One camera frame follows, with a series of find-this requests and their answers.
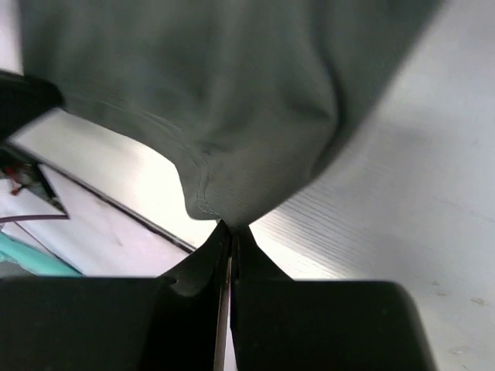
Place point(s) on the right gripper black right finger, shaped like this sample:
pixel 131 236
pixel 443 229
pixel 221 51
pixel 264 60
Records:
pixel 279 323

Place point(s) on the dark grey t-shirt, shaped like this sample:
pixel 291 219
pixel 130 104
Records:
pixel 250 100

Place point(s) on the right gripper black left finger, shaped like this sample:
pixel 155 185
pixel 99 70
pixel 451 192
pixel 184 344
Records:
pixel 176 321

